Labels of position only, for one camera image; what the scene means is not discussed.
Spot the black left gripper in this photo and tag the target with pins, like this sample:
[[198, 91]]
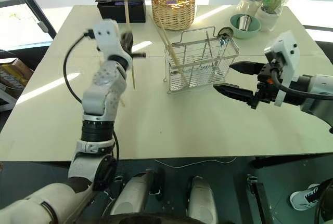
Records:
[[127, 42]]

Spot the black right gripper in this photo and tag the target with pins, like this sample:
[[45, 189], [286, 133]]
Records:
[[266, 76]]

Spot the wooden chopstick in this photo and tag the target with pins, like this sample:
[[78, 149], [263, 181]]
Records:
[[169, 47], [127, 16]]

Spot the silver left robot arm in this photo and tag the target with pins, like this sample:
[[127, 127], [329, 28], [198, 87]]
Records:
[[101, 99]]

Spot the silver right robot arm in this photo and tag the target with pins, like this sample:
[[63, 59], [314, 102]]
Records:
[[320, 91]]

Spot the metal spoon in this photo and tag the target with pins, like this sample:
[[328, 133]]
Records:
[[225, 33]]

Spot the woven wicker basket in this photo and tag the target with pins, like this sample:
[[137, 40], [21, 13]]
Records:
[[173, 11]]

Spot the mint green bowl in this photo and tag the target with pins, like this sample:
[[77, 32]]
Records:
[[253, 33]]

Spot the black tissue box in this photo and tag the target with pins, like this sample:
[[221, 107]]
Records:
[[121, 7]]

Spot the small metal cup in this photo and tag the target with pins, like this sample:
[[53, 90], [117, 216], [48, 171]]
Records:
[[244, 22]]

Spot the silver robot right leg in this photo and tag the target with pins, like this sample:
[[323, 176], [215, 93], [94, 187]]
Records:
[[200, 200]]

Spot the silver robot leg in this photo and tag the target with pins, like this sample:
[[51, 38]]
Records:
[[200, 200], [132, 195]]

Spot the brown cardboard box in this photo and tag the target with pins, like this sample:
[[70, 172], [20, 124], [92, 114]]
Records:
[[13, 78]]

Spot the white sneaker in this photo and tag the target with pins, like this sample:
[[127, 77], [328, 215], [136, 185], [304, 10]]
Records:
[[304, 197]]

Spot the silver robot left leg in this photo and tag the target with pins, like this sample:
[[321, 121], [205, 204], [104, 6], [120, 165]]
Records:
[[132, 195]]

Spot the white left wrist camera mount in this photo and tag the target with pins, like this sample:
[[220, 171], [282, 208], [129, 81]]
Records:
[[106, 34]]

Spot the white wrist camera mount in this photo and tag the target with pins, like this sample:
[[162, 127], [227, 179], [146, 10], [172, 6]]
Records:
[[287, 50], [106, 34]]

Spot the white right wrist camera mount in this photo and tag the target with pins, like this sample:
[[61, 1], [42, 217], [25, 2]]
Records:
[[287, 50]]

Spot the black metal frame bar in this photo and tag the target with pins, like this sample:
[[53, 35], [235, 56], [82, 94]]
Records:
[[31, 5]]

